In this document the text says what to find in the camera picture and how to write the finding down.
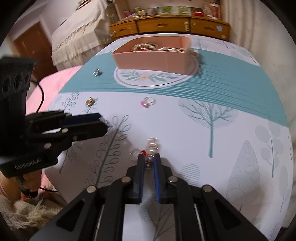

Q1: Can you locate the brown wooden door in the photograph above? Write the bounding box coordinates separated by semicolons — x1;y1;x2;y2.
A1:
13;21;58;80

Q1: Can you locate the white floral curtain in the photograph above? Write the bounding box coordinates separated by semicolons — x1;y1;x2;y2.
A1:
220;0;285;61

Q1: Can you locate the black cable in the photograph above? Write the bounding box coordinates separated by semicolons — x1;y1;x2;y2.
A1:
20;80;59;197

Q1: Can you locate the silver ring with pink stone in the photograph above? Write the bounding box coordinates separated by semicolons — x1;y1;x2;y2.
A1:
141;97;155;108

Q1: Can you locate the lace covered piano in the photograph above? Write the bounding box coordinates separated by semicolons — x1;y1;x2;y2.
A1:
51;0;111;70

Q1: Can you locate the tree print tablecloth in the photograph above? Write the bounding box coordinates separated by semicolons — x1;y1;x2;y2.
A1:
42;32;293;241

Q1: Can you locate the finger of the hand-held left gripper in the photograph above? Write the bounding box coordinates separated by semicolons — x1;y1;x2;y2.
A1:
30;121;109;151
26;111;103;132

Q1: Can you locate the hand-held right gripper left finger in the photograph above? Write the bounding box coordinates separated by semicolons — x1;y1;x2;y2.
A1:
30;154;145;241

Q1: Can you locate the person's left hand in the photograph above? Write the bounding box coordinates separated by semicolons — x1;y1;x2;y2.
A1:
0;173;43;201

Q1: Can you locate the pink square box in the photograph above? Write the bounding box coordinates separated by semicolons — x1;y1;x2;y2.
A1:
112;35;199;75

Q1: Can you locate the cream shaggy cloth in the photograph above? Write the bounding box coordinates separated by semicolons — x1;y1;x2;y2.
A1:
0;193;67;234

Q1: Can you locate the small pearl bead bracelet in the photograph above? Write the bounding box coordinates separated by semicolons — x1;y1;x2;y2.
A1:
130;137;160;171

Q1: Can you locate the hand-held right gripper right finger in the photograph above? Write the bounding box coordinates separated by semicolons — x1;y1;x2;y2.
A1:
153;153;271;241

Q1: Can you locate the wooden desk with drawers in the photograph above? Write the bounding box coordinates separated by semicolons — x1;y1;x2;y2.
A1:
109;14;232;42

